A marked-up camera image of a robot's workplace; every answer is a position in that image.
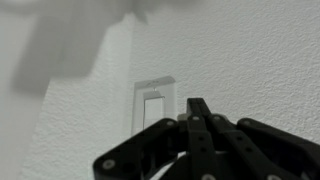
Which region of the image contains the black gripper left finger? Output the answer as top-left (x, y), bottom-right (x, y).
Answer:
top-left (92, 97), bottom-right (218, 180)

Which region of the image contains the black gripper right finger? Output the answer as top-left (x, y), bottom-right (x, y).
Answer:
top-left (199, 97), bottom-right (320, 180)

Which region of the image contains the white rocker light switch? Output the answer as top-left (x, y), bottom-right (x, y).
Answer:
top-left (130, 75), bottom-right (178, 135)

